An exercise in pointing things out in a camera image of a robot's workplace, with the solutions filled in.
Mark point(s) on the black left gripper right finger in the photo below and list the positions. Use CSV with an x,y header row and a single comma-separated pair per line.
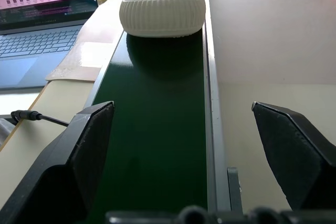
x,y
291,155

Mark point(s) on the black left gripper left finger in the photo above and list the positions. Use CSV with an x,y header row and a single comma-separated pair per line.
x,y
65,161

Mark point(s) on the green conveyor belt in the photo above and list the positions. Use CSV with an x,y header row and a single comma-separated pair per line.
x,y
157,129

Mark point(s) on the brown cardboard sheet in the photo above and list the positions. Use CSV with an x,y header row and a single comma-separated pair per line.
x,y
86,40

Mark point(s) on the grey open laptop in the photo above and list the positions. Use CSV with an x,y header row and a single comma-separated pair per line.
x,y
36,24

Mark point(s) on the cream canvas sneaker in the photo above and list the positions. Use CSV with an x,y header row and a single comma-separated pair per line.
x,y
162,6

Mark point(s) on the grey metal bracket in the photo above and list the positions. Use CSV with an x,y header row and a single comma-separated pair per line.
x,y
234,190

